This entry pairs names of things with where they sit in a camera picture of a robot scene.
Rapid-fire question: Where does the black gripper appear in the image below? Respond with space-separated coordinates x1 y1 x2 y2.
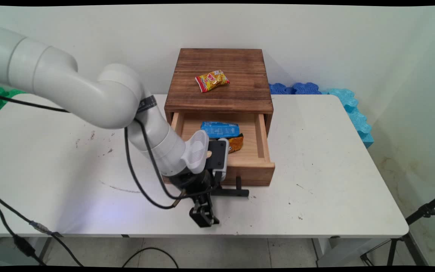
170 169 222 228

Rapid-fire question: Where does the wooden drawer with black handle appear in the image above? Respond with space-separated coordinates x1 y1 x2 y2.
170 112 276 198

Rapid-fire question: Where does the orange brown snack packet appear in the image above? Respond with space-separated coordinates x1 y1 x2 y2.
227 133 245 154

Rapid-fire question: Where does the blue snack packet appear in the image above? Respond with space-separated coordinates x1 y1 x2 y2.
201 121 240 139

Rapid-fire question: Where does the brown wooden cabinet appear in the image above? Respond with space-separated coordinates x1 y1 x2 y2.
164 48 275 136

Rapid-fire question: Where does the white table leg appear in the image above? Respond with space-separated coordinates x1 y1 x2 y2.
312 237 392 267

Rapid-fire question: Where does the yellow red snack packet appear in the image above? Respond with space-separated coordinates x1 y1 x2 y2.
195 70 230 93

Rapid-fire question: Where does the dark blue foam mat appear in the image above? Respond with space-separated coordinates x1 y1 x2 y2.
292 82 322 95
268 83 294 95

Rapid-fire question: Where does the grey table leg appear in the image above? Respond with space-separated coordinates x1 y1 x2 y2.
34 237 53 262

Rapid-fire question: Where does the cyan foam mat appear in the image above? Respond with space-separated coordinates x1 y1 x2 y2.
321 88 375 149

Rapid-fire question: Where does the black tripod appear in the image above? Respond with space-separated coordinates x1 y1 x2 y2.
360 190 435 267

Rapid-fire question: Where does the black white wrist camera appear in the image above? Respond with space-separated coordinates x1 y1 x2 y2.
205 138 230 182

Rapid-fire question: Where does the black looped floor cable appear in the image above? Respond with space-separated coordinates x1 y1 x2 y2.
122 247 179 269

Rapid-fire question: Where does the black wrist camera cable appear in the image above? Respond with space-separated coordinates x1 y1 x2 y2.
0 92 220 210

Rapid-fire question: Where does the black floor cable with connector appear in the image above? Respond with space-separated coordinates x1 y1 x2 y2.
0 190 85 267

